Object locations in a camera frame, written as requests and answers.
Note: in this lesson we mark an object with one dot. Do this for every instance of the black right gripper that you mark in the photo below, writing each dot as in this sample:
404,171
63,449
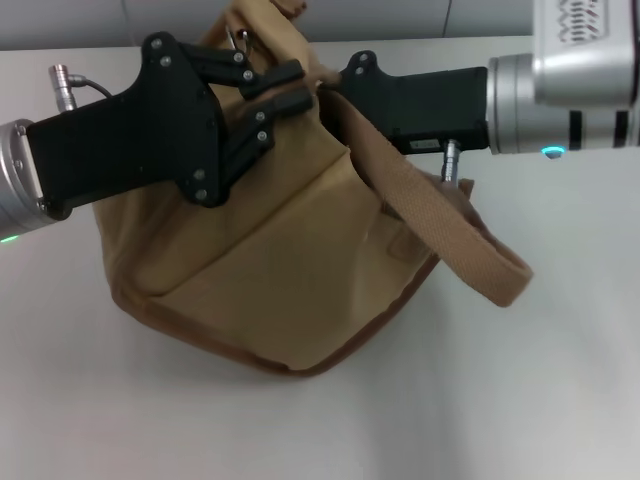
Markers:
430,105

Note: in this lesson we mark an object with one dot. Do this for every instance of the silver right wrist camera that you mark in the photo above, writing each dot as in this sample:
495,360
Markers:
585,60

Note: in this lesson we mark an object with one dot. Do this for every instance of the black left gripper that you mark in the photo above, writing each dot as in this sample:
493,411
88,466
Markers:
150,135

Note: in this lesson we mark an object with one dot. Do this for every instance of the metal zipper pull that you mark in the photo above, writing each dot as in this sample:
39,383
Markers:
246,34

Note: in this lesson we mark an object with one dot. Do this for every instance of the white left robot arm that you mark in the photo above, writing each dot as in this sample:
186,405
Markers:
15,200

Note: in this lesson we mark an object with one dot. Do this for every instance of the khaki canvas food bag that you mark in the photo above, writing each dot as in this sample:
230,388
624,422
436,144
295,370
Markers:
300,260

